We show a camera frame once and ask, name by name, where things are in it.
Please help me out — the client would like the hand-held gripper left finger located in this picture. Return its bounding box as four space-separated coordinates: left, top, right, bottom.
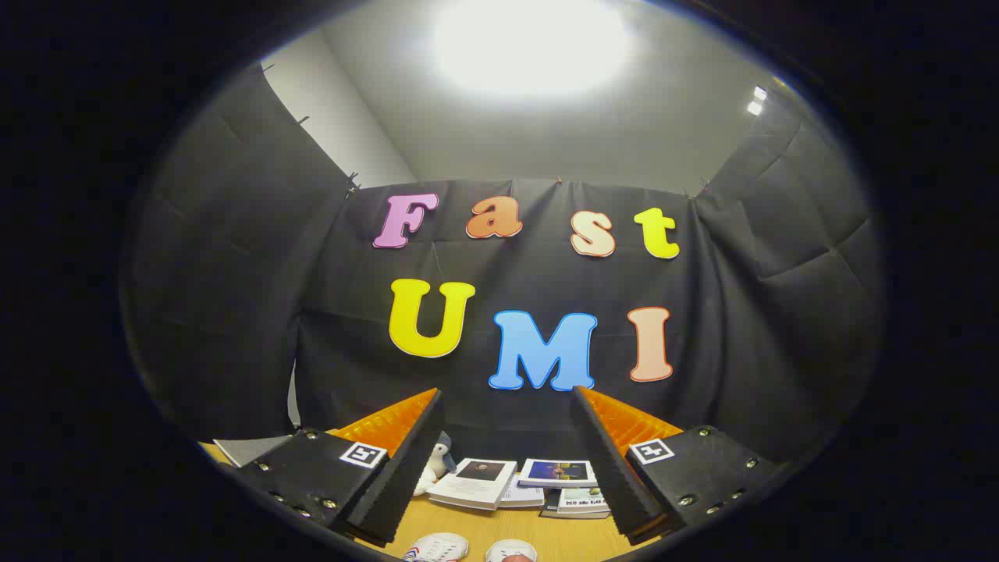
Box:
234 388 446 547

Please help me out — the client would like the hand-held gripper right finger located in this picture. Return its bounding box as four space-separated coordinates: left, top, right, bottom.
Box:
571 385 781 546

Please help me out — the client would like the white canvas shoe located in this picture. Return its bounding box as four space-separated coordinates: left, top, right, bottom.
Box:
404 532 470 562
485 539 539 562

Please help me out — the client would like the grey fabric storage box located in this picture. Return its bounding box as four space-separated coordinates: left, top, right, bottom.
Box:
212 436 293 468

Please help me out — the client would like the white round plush toy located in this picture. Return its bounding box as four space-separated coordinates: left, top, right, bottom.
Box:
413 455 447 497

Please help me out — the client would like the book with pale green cover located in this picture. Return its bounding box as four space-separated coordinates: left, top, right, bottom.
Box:
558 487 611 514

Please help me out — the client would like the book with blue picture cover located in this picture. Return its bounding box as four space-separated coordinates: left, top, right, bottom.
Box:
519 458 598 489

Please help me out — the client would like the white book with dark portrait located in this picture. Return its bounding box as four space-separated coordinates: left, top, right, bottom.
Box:
428 458 518 511

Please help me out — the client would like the dark hardcover book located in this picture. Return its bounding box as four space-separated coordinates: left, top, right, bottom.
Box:
541 490 611 520

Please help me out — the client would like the plain white book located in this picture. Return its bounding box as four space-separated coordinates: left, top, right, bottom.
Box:
499 476 546 508

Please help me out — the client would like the black backdrop cloth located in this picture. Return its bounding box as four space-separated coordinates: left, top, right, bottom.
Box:
121 62 887 469

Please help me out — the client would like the bright ceiling light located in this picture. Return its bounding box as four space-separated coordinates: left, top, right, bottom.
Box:
429 0 637 98

